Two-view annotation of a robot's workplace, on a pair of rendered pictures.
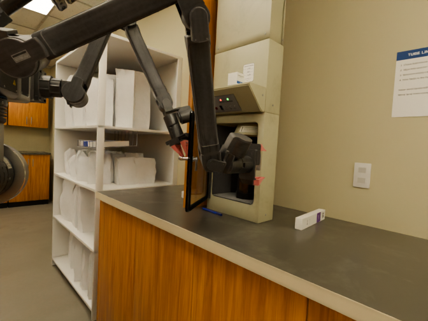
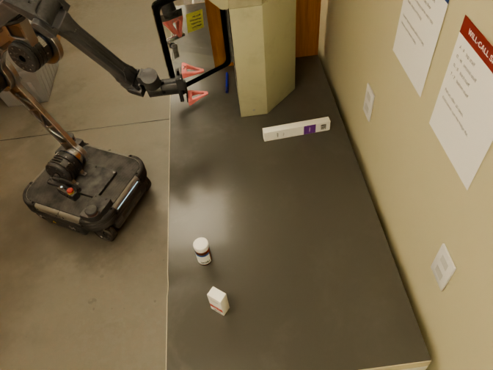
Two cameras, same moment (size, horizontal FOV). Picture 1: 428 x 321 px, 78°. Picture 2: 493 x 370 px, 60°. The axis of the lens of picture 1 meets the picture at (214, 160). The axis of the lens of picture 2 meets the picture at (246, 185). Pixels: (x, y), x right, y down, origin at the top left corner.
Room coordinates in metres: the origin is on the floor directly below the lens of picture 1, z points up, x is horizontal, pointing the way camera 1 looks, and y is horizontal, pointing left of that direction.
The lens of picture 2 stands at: (0.10, -1.13, 2.13)
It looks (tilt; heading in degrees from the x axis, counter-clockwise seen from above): 50 degrees down; 44
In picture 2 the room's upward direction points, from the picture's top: 7 degrees counter-clockwise
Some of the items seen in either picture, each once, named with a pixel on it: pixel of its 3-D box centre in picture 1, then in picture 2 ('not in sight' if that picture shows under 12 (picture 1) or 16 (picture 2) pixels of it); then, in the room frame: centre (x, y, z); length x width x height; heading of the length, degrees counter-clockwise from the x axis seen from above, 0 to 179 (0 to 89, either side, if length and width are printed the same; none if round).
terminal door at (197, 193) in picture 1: (199, 160); (195, 37); (1.16, 0.06, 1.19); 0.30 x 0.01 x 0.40; 166
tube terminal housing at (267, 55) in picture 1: (251, 134); (261, 5); (1.30, -0.18, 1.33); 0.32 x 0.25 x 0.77; 44
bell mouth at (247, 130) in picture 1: (251, 130); not in sight; (1.27, -0.17, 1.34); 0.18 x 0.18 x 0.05
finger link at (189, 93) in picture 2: (255, 174); (194, 91); (0.92, -0.15, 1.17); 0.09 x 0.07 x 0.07; 135
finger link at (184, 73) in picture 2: (256, 154); (191, 75); (0.92, -0.15, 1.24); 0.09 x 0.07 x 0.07; 135
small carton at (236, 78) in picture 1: (235, 81); not in sight; (1.14, -0.08, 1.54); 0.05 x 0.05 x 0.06; 46
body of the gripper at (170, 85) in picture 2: (243, 164); (172, 86); (0.87, -0.10, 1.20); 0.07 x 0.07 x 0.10; 45
